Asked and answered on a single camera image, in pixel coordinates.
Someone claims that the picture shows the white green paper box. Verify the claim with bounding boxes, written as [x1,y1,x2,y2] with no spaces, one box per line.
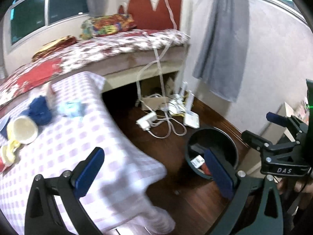
[191,155,205,169]

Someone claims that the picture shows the yellow wrapper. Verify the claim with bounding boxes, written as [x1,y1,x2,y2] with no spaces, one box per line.
[1,140,21,167]

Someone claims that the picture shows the white paper cup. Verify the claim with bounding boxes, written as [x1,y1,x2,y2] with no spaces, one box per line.
[7,115,39,145]

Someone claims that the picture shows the blue cloth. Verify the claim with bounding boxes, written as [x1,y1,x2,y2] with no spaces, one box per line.
[20,96,52,126]

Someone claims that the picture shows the light blue wrapper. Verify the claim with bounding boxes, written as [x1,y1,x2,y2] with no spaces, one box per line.
[57,101,85,118]

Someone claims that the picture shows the black round trash bin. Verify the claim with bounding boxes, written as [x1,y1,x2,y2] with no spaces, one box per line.
[180,127,239,181]

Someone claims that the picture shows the person's right hand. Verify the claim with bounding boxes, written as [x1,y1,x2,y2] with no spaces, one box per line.
[277,178,312,210]

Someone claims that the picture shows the white router box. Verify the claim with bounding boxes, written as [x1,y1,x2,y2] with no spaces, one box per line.
[183,110,200,129]

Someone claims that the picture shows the pink checkered tablecloth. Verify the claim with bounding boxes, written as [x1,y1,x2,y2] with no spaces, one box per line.
[1,72,175,234]

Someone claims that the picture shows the grey hanging curtain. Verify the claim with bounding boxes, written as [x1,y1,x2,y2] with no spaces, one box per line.
[193,0,249,102]

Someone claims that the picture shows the white modem device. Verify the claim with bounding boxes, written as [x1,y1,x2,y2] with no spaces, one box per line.
[168,99,185,116]

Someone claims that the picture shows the cardboard box under bed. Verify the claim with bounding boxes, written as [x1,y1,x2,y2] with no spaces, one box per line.
[140,75,174,111]

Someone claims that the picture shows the white power strip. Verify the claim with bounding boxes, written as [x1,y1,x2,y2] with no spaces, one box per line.
[136,111,157,131]

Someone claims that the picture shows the bed with floral sheet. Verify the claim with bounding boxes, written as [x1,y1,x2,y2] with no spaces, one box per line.
[1,29,189,112]

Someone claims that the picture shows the folded red yellow blanket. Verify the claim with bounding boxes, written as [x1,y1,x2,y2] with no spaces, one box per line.
[32,35,77,62]

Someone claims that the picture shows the red heart-shaped headboard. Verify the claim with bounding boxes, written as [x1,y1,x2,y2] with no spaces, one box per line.
[117,0,183,30]

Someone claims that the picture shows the colourful patterned pillow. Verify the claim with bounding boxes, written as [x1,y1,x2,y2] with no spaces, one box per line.
[80,13,136,40]

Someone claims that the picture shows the white cable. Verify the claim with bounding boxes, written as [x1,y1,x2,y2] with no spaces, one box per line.
[135,0,188,139]

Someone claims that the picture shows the window with white frame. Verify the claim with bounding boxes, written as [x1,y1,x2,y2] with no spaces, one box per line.
[6,0,89,47]

